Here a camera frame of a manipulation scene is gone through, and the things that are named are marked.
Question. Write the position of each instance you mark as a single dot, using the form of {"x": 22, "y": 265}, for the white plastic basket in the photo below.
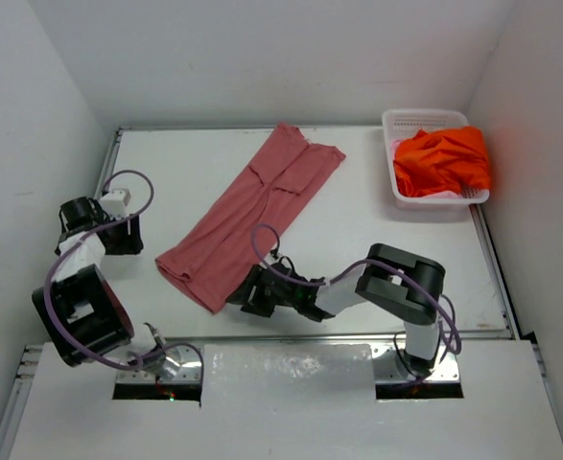
{"x": 401, "y": 124}

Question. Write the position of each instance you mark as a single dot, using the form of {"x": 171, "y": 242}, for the pink red t-shirt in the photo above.
{"x": 286, "y": 172}

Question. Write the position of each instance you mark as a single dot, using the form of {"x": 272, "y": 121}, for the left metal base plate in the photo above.
{"x": 174, "y": 375}

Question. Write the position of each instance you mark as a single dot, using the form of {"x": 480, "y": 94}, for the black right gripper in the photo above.
{"x": 245, "y": 293}

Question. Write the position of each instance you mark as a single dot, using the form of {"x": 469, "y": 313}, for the orange t-shirt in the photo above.
{"x": 446, "y": 160}

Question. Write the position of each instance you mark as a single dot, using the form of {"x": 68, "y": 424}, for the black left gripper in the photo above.
{"x": 130, "y": 243}

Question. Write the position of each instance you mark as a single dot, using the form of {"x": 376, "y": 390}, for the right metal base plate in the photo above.
{"x": 397, "y": 377}

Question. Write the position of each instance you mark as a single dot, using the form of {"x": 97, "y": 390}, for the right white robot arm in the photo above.
{"x": 398, "y": 282}

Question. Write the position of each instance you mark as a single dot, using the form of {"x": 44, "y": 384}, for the white front cover panel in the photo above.
{"x": 294, "y": 402}

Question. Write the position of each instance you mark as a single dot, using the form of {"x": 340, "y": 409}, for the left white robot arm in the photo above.
{"x": 80, "y": 311}

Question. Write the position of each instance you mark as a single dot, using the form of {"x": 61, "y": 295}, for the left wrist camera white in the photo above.
{"x": 115, "y": 203}

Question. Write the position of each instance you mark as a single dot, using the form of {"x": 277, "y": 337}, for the metal base plate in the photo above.
{"x": 174, "y": 375}
{"x": 397, "y": 377}

